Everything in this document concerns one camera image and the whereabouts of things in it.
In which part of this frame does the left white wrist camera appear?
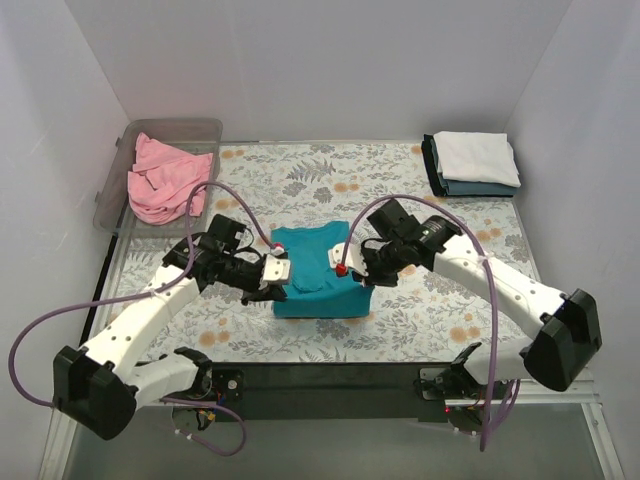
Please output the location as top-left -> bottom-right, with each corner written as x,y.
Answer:
261,254 -> 292,285

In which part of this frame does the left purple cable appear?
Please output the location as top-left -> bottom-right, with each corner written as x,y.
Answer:
7,181 -> 286,457

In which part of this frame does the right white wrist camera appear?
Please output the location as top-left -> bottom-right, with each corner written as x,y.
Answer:
327,243 -> 368,277

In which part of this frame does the pink t shirt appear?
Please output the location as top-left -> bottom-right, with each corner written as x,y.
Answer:
127,133 -> 214,226

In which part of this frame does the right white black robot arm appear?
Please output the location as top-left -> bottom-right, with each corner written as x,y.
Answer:
346,196 -> 602,398

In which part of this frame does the folded grey-blue t shirt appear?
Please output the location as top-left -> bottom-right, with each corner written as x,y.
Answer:
441,178 -> 518,197

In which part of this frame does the clear plastic bin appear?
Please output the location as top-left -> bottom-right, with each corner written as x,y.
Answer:
93,118 -> 223,238

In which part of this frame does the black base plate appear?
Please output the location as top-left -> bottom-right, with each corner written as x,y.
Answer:
155,362 -> 512,425

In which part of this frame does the folded white t shirt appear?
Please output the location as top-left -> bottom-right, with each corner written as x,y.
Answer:
433,131 -> 521,188

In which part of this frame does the teal t shirt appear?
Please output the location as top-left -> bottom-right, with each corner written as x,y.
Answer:
271,221 -> 374,319

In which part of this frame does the aluminium frame rail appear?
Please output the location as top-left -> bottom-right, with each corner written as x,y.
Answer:
40,364 -> 624,479

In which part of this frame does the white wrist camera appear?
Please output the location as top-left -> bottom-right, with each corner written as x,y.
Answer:
327,243 -> 368,277
261,254 -> 292,285

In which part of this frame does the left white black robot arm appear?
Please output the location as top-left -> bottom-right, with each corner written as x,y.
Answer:
53,215 -> 292,440

